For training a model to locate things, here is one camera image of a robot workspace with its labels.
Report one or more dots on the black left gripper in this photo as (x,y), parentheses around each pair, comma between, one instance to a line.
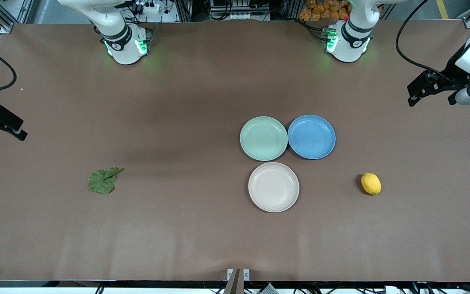
(452,76)

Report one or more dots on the yellow lemon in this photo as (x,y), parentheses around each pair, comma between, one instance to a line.
(371,183)

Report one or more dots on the green lettuce leaf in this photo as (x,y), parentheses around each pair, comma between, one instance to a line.
(102,182)

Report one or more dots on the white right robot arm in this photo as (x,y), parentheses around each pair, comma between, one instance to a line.
(123,49)

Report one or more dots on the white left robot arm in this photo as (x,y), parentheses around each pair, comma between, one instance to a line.
(349,45)

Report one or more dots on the blue plate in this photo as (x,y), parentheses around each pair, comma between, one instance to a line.
(311,136)

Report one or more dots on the bag of orange fruit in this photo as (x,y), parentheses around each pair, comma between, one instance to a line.
(320,10)

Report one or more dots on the light green plate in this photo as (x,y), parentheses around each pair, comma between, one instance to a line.
(263,139)

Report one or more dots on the beige plate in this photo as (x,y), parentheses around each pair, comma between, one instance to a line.
(273,188)

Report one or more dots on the white power strip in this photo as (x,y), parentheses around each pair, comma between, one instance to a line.
(149,7)

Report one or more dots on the grey equipment rack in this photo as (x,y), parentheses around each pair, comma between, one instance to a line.
(239,8)

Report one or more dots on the white power adapter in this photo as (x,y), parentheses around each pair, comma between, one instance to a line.
(391,290)

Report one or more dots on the grey ribbed box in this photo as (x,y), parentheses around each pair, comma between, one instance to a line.
(267,290)

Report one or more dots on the metal bracket with brown post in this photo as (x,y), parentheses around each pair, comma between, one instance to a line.
(238,281)

